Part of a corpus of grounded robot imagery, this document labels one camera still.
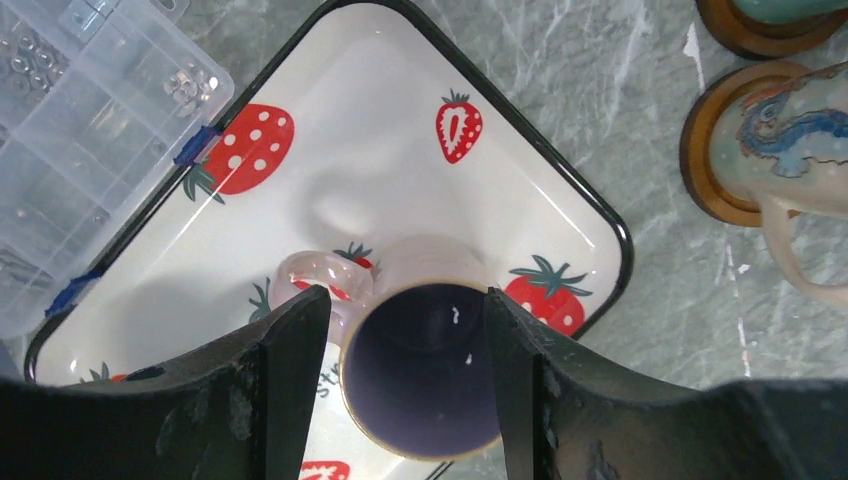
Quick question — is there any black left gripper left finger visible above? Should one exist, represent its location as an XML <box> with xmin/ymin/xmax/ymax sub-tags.
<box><xmin>1</xmin><ymin>286</ymin><xmax>331</xmax><ymax>479</ymax></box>

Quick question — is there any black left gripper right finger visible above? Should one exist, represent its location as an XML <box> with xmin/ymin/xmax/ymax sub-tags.
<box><xmin>483</xmin><ymin>288</ymin><xmax>847</xmax><ymax>479</ymax></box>

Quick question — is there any pink mug purple interior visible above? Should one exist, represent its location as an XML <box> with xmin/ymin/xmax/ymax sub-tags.
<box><xmin>269</xmin><ymin>235</ymin><xmax>501</xmax><ymax>461</ymax></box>

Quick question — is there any brown wooden coaster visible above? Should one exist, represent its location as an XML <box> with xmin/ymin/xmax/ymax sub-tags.
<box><xmin>695</xmin><ymin>0</ymin><xmax>847</xmax><ymax>59</ymax></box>
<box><xmin>679</xmin><ymin>61</ymin><xmax>811</xmax><ymax>227</ymax></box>

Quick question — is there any cream patterned mug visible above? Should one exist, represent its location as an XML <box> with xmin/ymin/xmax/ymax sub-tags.
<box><xmin>733</xmin><ymin>0</ymin><xmax>847</xmax><ymax>25</ymax></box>

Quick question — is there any white strawberry serving tray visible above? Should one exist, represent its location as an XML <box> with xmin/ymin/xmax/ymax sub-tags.
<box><xmin>24</xmin><ymin>0</ymin><xmax>635</xmax><ymax>480</ymax></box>

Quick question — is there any clear plastic screw box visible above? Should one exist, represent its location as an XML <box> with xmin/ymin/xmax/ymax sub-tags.
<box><xmin>1</xmin><ymin>0</ymin><xmax>234</xmax><ymax>339</ymax></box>

